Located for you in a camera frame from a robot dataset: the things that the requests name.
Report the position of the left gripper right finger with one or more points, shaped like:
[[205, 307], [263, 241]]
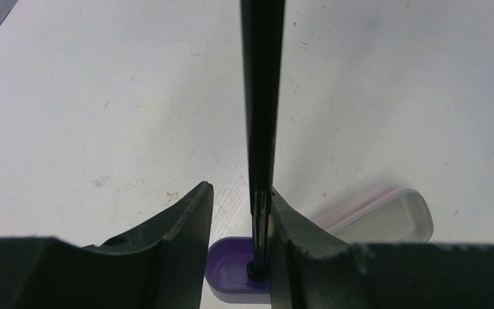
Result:
[[309, 268]]

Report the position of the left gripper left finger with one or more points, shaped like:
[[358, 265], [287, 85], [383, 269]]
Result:
[[159, 263]]

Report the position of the lavender folding umbrella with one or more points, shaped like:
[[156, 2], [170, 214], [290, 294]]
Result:
[[237, 270]]

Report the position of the pink umbrella case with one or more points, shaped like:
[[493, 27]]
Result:
[[401, 215]]

